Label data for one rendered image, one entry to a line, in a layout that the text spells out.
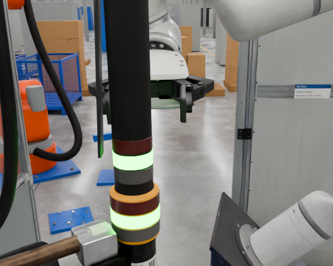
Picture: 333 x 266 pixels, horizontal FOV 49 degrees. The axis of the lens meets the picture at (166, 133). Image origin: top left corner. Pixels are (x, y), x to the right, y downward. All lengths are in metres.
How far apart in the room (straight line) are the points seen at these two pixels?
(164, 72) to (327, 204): 0.65
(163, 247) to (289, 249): 1.95
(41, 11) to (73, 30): 2.89
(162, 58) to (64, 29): 7.73
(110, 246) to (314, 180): 2.17
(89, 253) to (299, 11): 0.49
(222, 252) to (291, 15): 0.59
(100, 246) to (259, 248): 0.80
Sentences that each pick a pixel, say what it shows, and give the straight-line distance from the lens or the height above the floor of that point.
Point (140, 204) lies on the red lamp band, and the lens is 0.30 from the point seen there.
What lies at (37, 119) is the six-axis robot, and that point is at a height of 0.64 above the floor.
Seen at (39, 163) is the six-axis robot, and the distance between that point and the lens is 4.25.
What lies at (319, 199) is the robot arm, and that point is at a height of 1.26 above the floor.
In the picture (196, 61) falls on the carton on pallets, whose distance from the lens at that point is 7.84.
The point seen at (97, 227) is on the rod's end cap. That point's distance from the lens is 0.32.
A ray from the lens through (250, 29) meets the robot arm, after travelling 0.63.
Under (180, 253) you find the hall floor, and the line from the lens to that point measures 2.87.
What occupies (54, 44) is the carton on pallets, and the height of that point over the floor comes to 1.12.
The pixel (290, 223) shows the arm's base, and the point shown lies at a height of 1.18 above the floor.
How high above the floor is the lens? 1.71
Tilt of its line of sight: 18 degrees down
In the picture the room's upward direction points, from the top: 1 degrees counter-clockwise
